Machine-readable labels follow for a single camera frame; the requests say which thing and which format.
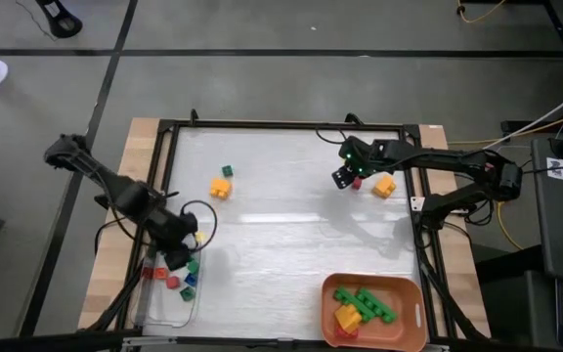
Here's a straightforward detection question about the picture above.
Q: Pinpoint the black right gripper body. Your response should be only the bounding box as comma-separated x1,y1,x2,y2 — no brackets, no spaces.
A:
338,135,386,177

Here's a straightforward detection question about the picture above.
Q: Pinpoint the large yellow building block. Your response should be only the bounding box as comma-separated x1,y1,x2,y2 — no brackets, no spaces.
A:
334,304,364,335
371,174,398,199
209,177,234,200

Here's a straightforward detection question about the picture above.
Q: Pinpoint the black stand base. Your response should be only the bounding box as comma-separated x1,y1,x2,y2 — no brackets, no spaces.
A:
34,0,84,40

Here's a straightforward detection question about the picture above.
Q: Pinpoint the white table cover sheet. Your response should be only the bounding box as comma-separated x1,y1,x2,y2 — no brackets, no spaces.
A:
163,127,422,339

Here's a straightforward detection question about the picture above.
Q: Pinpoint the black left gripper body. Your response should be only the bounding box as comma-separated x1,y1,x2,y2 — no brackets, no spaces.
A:
152,208,199,248

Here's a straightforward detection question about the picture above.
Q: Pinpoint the long green building block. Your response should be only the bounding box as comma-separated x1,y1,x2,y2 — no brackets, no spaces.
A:
354,287,398,325
332,286,374,324

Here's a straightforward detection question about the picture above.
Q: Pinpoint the black aluminium table frame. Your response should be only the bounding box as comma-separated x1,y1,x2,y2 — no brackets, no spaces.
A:
114,110,491,343

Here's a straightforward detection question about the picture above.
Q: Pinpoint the dark equipment cabinet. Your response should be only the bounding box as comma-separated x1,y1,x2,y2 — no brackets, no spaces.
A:
471,243,559,346

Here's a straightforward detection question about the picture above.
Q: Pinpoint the long yellow floor cable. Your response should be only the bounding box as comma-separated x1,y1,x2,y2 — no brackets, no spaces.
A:
450,105,563,147

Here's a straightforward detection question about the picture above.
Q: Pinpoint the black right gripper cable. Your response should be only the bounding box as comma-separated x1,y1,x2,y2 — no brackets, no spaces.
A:
315,127,346,146

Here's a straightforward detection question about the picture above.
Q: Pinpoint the clear plastic tray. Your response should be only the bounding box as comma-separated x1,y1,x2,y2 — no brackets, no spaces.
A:
134,232,206,329

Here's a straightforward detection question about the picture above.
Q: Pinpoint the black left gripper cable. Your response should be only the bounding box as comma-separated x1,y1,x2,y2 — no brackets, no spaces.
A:
181,198,218,253

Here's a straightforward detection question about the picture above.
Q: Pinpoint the orange plastic bin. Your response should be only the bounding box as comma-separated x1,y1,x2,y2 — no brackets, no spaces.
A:
320,272,429,352

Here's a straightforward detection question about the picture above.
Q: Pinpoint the yellow cable with plug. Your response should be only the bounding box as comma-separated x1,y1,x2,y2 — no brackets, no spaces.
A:
495,199,525,251

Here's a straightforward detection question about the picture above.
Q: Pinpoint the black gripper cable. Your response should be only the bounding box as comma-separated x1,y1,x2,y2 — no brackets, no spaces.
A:
181,198,218,253
315,127,346,146

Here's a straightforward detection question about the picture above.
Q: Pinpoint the white floor cable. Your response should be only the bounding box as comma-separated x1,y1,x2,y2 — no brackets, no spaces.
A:
476,80,563,154

